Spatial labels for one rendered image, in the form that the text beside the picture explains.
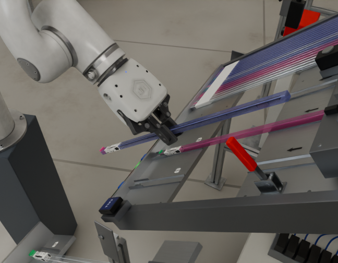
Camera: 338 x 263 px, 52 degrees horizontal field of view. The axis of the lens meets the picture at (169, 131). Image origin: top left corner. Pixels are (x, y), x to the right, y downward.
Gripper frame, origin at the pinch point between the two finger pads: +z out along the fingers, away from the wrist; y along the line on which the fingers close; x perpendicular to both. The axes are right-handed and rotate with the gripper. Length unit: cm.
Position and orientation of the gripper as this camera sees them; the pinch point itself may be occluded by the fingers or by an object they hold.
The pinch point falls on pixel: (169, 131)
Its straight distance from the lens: 66.7
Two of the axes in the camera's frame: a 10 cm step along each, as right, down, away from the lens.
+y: 5.0, -6.3, 6.0
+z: 6.8, 7.1, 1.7
